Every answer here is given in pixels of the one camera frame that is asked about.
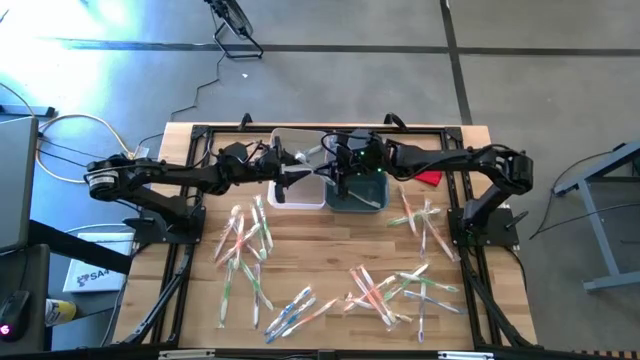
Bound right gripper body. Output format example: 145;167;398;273
339;128;398;199

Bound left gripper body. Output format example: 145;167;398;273
214;136;288;204

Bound green toothbrushes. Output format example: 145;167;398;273
348;191;382;208

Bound teal plastic bin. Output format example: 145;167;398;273
327;132;389;171

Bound clear frosted plastic bin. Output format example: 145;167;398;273
266;167;327;211

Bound grey-blue plastic bin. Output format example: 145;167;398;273
323;166;391;215

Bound white plastic bin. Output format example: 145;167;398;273
269;127;331;169

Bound red cloth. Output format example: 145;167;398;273
413;169;444;187

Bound yellow power connector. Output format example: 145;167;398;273
110;148;151;176

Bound black floor fan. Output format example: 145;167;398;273
203;0;265;60

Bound white printed box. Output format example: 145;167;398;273
62;232;135;294

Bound grey monitor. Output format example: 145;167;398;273
0;115;40;254

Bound yellow can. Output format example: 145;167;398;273
44;298;78;328

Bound black side desk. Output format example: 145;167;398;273
0;219;134;354

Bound grey metal stand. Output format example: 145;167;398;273
552;139;640;294

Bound black computer mouse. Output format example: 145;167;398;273
0;289;31;344

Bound black fan cable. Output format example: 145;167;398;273
134;49;224;151

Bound yellow looped cable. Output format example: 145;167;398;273
35;113;126;184

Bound silver metal bracket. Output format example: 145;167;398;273
437;351;496;360
158;349;216;360

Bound black floor cable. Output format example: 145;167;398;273
528;199;640;241

